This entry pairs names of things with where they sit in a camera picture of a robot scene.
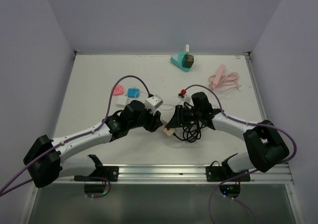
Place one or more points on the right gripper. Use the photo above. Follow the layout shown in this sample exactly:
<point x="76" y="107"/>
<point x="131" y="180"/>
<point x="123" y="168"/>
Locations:
<point x="178" y="118"/>

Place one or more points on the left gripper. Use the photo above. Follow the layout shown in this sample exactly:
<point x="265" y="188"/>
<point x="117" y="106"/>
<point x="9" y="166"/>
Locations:
<point x="154" y="120"/>

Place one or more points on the beige power strip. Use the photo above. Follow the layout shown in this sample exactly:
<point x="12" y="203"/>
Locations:
<point x="169" y="131"/>

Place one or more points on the white plug adapter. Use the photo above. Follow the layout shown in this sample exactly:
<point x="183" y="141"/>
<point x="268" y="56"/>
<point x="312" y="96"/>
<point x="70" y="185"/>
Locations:
<point x="122" y="101"/>

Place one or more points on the blue plug adapter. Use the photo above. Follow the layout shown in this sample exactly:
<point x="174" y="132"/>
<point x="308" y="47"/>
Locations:
<point x="133" y="92"/>

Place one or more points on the pink plug adapter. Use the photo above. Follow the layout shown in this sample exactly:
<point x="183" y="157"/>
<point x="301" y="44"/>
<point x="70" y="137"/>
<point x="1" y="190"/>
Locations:
<point x="118" y="90"/>

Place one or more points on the pink power strip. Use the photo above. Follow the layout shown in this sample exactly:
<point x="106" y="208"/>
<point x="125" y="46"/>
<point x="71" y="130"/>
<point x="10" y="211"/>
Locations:
<point x="216" y="78"/>

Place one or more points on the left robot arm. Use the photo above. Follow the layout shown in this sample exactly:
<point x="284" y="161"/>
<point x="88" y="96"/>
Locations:
<point x="50" y="159"/>

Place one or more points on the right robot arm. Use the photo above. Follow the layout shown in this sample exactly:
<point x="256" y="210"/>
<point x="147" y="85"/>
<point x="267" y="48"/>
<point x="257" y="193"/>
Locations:
<point x="264" y="146"/>

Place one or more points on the dark green cube charger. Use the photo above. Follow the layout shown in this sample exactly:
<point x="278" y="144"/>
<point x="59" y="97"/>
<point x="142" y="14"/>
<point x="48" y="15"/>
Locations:
<point x="187" y="61"/>

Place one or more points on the teal triangular power strip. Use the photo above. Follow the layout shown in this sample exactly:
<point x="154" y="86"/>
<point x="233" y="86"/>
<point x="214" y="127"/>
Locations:
<point x="177" y="61"/>

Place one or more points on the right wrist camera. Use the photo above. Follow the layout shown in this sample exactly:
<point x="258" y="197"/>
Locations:
<point x="184" y="98"/>

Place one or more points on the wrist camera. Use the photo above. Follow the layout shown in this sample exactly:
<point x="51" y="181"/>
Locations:
<point x="153" y="103"/>
<point x="184" y="98"/>

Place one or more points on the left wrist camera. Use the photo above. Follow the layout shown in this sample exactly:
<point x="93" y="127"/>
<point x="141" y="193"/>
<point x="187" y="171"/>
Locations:
<point x="153" y="103"/>

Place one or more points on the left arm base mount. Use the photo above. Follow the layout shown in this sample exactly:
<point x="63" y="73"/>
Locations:
<point x="98" y="184"/>

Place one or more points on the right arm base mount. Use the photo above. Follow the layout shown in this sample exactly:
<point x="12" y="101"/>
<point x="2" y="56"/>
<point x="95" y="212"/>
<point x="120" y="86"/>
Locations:
<point x="215" y="172"/>

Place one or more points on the aluminium front rail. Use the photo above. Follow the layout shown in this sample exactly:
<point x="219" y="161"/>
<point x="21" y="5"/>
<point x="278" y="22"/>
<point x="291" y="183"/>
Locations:
<point x="152" y="173"/>

